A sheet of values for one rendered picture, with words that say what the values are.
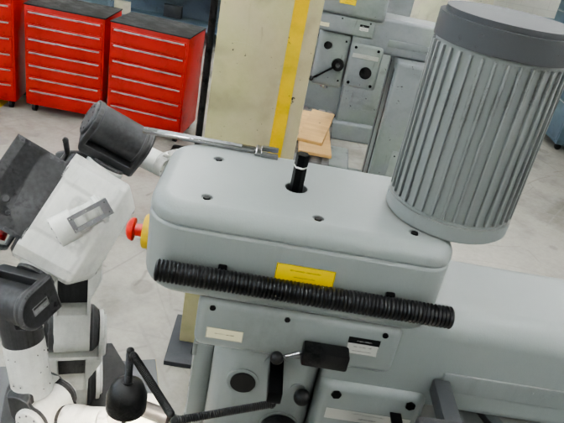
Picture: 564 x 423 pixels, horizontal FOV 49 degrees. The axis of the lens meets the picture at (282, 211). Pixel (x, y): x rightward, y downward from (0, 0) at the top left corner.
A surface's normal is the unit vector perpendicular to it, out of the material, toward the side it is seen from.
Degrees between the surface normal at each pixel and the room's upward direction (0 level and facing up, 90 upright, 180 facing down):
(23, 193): 57
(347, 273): 90
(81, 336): 80
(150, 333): 0
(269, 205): 0
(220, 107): 90
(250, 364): 90
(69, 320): 93
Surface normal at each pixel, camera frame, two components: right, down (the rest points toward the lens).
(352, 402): -0.04, 0.47
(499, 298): 0.18, -0.87
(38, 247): 0.31, -0.07
